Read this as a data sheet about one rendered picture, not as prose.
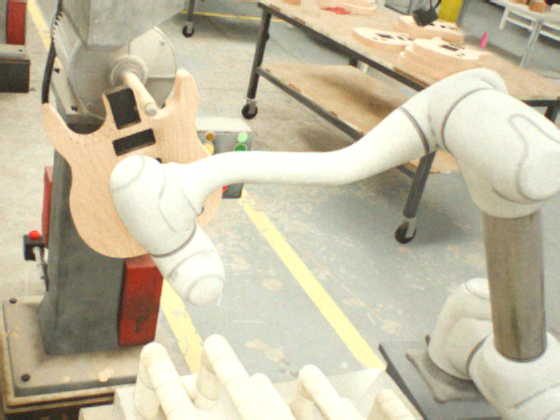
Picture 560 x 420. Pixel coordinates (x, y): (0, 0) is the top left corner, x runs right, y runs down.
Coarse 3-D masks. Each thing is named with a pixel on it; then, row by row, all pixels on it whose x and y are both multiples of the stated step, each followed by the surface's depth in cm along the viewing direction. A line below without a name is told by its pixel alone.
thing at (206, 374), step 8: (200, 360) 87; (200, 368) 87; (208, 368) 86; (200, 376) 87; (208, 376) 86; (216, 376) 86; (200, 384) 87; (208, 384) 87; (216, 384) 87; (200, 392) 88; (208, 392) 87; (216, 392) 88; (192, 400) 90; (200, 400) 88; (208, 400) 88; (216, 400) 89; (200, 408) 89; (208, 408) 89
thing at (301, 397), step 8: (296, 392) 97; (304, 392) 96; (296, 400) 97; (304, 400) 96; (312, 400) 97; (296, 408) 98; (304, 408) 97; (312, 408) 98; (296, 416) 98; (304, 416) 98
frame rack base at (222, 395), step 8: (120, 392) 89; (128, 392) 89; (224, 392) 93; (120, 400) 88; (128, 400) 88; (224, 400) 91; (120, 408) 88; (128, 408) 87; (160, 408) 88; (216, 408) 90; (224, 408) 90; (232, 408) 90; (112, 416) 91; (120, 416) 88; (128, 416) 86; (160, 416) 87; (200, 416) 88; (208, 416) 88; (216, 416) 88; (224, 416) 89; (232, 416) 89; (240, 416) 89
